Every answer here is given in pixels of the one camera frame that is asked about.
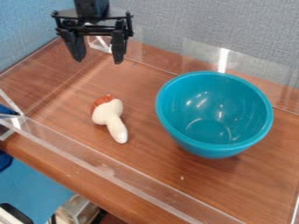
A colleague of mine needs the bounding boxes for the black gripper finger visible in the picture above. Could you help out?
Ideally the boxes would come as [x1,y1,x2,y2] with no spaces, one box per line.
[63,31,87,62]
[111,30,125,64]

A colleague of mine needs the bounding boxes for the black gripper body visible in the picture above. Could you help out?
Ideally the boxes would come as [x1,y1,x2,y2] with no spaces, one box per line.
[51,0,133,39]

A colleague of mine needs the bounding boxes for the white brown-capped toy mushroom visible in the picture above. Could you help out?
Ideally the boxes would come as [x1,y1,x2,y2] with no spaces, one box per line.
[91,94,128,144]

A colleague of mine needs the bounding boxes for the blue plastic bowl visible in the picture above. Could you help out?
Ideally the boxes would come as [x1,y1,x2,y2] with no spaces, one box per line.
[155,71,274,158]

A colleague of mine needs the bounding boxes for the blue cloth at left edge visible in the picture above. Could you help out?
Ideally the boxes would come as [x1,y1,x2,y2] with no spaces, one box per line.
[0,104,19,173]

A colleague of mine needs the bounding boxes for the clear acrylic front barrier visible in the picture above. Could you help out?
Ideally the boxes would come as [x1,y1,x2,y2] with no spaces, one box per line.
[0,89,244,224]

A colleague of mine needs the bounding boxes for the clear acrylic back panel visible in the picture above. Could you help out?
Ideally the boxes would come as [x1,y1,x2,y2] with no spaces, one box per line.
[125,25,299,115]

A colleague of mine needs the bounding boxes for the black white device below table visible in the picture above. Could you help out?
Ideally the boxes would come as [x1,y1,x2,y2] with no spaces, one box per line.
[0,203,33,224]

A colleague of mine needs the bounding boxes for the clear acrylic corner bracket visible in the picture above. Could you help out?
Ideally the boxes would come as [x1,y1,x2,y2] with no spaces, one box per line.
[88,36,112,53]

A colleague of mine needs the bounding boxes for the metal table frame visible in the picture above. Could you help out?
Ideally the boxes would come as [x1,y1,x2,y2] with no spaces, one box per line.
[45,195,108,224]

